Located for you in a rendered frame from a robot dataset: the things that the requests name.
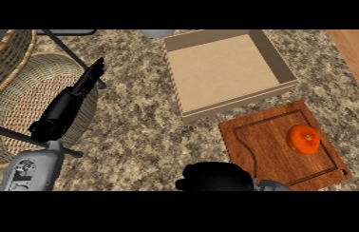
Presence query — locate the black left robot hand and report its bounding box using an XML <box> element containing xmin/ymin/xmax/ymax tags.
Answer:
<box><xmin>28</xmin><ymin>57</ymin><xmax>107</xmax><ymax>144</ymax></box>

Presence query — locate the pale wooden surface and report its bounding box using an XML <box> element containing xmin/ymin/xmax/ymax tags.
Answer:
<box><xmin>327</xmin><ymin>29</ymin><xmax>359</xmax><ymax>78</ymax></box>

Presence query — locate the open cardboard box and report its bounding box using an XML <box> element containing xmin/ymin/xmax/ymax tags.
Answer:
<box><xmin>163</xmin><ymin>29</ymin><xmax>300</xmax><ymax>124</ymax></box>

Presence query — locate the brown wooden cutting board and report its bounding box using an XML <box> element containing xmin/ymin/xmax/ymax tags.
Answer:
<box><xmin>218</xmin><ymin>100</ymin><xmax>355</xmax><ymax>192</ymax></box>

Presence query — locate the orange bell pepper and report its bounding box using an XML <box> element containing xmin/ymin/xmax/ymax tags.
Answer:
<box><xmin>287</xmin><ymin>124</ymin><xmax>322</xmax><ymax>156</ymax></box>

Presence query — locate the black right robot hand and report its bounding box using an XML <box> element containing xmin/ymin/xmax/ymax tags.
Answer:
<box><xmin>175</xmin><ymin>161</ymin><xmax>257</xmax><ymax>192</ymax></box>

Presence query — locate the pale grey round bowl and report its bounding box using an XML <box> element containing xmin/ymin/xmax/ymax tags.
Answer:
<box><xmin>139</xmin><ymin>29</ymin><xmax>178</xmax><ymax>39</ymax></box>

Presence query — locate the tiered wicker basket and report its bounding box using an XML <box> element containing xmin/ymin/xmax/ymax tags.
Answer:
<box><xmin>0</xmin><ymin>29</ymin><xmax>108</xmax><ymax>167</ymax></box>

